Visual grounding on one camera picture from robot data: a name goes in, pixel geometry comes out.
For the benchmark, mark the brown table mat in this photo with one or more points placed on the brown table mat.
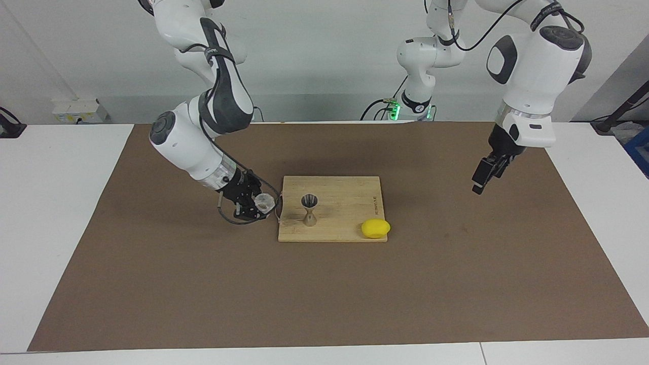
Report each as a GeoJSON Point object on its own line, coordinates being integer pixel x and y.
{"type": "Point", "coordinates": [324, 294]}

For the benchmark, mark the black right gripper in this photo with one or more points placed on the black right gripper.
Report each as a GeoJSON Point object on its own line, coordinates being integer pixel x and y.
{"type": "Point", "coordinates": [241, 190]}

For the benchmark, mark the black clamp mount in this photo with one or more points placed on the black clamp mount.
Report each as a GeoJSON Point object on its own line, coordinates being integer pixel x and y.
{"type": "Point", "coordinates": [9, 129]}

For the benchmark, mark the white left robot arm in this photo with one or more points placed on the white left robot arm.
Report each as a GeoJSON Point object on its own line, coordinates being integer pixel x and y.
{"type": "Point", "coordinates": [532, 66]}

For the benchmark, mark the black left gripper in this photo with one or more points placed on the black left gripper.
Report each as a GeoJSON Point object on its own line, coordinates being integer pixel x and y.
{"type": "Point", "coordinates": [502, 149]}

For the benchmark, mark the clear glass cup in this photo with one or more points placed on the clear glass cup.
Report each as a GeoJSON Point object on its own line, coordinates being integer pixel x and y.
{"type": "Point", "coordinates": [264, 203]}

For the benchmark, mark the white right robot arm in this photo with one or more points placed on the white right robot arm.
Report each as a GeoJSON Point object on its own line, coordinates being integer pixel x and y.
{"type": "Point", "coordinates": [187, 142]}

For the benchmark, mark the steel cocktail jigger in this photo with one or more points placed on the steel cocktail jigger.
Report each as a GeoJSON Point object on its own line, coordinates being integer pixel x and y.
{"type": "Point", "coordinates": [310, 203]}

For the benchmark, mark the yellow lemon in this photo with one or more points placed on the yellow lemon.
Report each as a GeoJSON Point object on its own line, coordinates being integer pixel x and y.
{"type": "Point", "coordinates": [375, 228]}

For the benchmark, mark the wooden cutting board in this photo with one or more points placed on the wooden cutting board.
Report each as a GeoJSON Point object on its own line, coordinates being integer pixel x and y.
{"type": "Point", "coordinates": [345, 203]}

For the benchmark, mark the blue crate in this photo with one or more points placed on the blue crate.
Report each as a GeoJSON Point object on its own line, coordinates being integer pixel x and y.
{"type": "Point", "coordinates": [640, 149]}

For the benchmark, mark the white wall socket box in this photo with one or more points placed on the white wall socket box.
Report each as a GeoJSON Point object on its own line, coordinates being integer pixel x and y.
{"type": "Point", "coordinates": [76, 109]}

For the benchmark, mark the black stand leg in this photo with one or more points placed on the black stand leg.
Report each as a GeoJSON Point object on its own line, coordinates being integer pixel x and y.
{"type": "Point", "coordinates": [621, 109]}

